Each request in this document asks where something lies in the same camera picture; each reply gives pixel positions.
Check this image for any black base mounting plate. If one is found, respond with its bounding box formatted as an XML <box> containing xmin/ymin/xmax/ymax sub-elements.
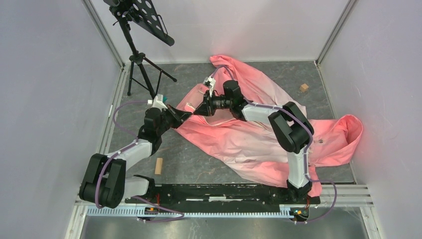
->
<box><xmin>124</xmin><ymin>183</ymin><xmax>320</xmax><ymax>213</ymax></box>

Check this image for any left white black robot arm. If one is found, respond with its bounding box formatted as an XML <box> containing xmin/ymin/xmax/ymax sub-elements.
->
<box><xmin>79</xmin><ymin>105</ymin><xmax>192</xmax><ymax>209</ymax></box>

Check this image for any small wooden cube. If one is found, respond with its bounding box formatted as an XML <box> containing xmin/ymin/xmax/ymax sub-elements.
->
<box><xmin>299</xmin><ymin>84</ymin><xmax>309</xmax><ymax>93</ymax></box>

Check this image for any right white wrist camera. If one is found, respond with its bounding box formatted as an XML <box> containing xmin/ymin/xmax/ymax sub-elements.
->
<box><xmin>203</xmin><ymin>76</ymin><xmax>216</xmax><ymax>96</ymax></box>

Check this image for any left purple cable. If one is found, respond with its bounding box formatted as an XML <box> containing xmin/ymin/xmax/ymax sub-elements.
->
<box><xmin>95</xmin><ymin>101</ymin><xmax>185</xmax><ymax>224</ymax></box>

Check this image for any black perforated music stand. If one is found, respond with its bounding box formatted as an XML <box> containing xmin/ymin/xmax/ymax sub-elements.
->
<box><xmin>104</xmin><ymin>0</ymin><xmax>177</xmax><ymax>98</ymax></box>

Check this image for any pink zip jacket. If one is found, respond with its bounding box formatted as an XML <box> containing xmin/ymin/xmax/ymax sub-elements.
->
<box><xmin>177</xmin><ymin>55</ymin><xmax>363</xmax><ymax>197</ymax></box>

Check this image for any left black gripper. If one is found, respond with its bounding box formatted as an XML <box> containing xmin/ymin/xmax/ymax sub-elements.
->
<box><xmin>156</xmin><ymin>104</ymin><xmax>192</xmax><ymax>135</ymax></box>

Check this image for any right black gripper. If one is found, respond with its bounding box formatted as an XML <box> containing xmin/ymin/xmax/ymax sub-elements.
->
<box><xmin>193</xmin><ymin>90</ymin><xmax>232</xmax><ymax>118</ymax></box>

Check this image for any white slotted cable duct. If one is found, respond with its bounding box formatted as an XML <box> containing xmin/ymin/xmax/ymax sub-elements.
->
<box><xmin>87</xmin><ymin>204</ymin><xmax>308</xmax><ymax>219</ymax></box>

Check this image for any long wooden block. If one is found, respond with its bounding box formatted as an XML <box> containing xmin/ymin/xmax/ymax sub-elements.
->
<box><xmin>154</xmin><ymin>157</ymin><xmax>164</xmax><ymax>175</ymax></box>

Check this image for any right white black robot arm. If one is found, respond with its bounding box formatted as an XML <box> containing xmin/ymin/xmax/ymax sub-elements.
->
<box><xmin>194</xmin><ymin>78</ymin><xmax>314</xmax><ymax>203</ymax></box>

